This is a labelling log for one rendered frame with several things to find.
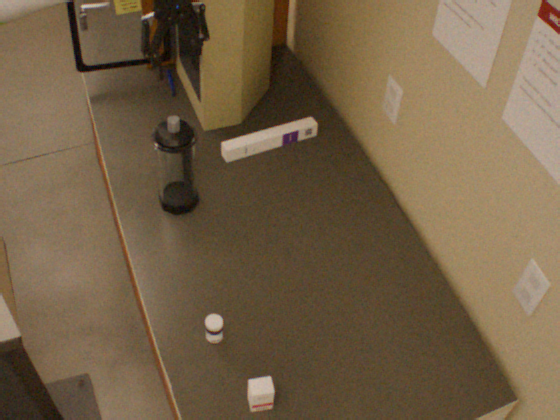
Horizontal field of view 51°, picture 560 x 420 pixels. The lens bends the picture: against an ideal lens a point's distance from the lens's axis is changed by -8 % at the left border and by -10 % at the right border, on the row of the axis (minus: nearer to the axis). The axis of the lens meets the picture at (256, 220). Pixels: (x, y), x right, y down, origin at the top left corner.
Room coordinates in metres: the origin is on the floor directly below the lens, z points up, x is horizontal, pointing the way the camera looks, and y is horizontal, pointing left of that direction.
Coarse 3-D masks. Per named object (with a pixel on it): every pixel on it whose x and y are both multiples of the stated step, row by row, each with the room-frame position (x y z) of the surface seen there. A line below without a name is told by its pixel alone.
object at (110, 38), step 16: (80, 0) 1.59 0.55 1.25; (96, 0) 1.61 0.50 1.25; (112, 0) 1.62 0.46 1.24; (128, 0) 1.63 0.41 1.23; (144, 0) 1.64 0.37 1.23; (96, 16) 1.60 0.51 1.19; (112, 16) 1.62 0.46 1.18; (128, 16) 1.63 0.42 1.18; (80, 32) 1.59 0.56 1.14; (96, 32) 1.60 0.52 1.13; (112, 32) 1.61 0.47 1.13; (128, 32) 1.63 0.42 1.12; (80, 48) 1.59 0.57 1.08; (96, 48) 1.60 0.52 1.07; (112, 48) 1.61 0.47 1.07; (128, 48) 1.63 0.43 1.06; (160, 48) 1.65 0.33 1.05
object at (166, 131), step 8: (168, 120) 1.10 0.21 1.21; (176, 120) 1.10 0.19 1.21; (160, 128) 1.10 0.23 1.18; (168, 128) 1.10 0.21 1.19; (176, 128) 1.09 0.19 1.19; (184, 128) 1.11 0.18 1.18; (160, 136) 1.08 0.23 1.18; (168, 136) 1.08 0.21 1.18; (176, 136) 1.08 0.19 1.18; (184, 136) 1.08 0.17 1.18; (192, 136) 1.10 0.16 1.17; (168, 144) 1.06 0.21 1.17; (176, 144) 1.06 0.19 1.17
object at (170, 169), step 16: (192, 128) 1.13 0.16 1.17; (160, 144) 1.07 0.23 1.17; (160, 160) 1.07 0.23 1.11; (176, 160) 1.06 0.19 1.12; (192, 160) 1.09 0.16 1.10; (160, 176) 1.08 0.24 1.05; (176, 176) 1.06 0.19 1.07; (192, 176) 1.08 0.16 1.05; (160, 192) 1.08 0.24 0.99; (176, 192) 1.06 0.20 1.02; (192, 192) 1.08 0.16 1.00
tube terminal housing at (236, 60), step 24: (216, 0) 1.39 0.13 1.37; (240, 0) 1.42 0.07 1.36; (264, 0) 1.54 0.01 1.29; (216, 24) 1.39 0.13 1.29; (240, 24) 1.42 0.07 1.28; (264, 24) 1.54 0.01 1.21; (216, 48) 1.39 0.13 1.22; (240, 48) 1.42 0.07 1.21; (264, 48) 1.55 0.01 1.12; (216, 72) 1.39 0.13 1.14; (240, 72) 1.42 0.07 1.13; (264, 72) 1.56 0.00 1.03; (192, 96) 1.49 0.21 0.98; (216, 96) 1.39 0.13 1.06; (240, 96) 1.42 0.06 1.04; (216, 120) 1.39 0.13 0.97; (240, 120) 1.42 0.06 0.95
